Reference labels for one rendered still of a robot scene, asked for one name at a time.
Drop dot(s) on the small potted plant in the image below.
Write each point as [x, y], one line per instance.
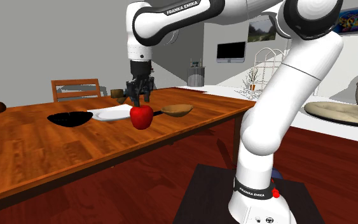
[252, 81]

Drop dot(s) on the wooden chair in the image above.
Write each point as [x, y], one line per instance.
[73, 83]

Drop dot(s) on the colourful wall picture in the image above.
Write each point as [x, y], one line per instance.
[357, 20]

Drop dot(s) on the landscape wall picture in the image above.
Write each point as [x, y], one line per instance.
[260, 31]

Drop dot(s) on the red apple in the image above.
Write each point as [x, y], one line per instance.
[141, 118]

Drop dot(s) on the black bowl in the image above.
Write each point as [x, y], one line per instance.
[70, 119]

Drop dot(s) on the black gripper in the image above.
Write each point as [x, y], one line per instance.
[140, 69]

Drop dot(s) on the wooden table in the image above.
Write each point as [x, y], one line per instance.
[42, 145]

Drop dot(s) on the black screen television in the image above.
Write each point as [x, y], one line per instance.
[230, 51]

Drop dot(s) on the white plate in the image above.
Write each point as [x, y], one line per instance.
[112, 114]

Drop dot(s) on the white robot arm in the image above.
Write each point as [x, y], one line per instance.
[293, 93]

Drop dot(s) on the wooden bowl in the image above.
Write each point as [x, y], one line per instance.
[177, 110]

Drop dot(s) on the beige round floor cushion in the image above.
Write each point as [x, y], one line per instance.
[330, 112]

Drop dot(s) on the brown mug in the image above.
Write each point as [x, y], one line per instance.
[116, 94]

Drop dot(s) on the grey ribbed bin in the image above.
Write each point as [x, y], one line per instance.
[196, 77]

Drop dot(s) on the dark robot stand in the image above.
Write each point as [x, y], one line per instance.
[206, 198]

